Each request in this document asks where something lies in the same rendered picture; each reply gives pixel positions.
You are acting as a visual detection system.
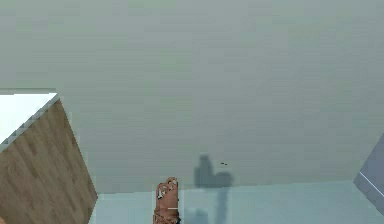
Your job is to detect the brown speckled tall object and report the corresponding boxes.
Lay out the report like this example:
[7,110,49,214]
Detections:
[152,176,181,224]

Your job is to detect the grey furniture panel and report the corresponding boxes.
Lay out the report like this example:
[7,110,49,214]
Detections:
[352,132,384,217]

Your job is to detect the wooden cabinet with white top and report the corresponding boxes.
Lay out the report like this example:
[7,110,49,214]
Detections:
[0,92,99,224]

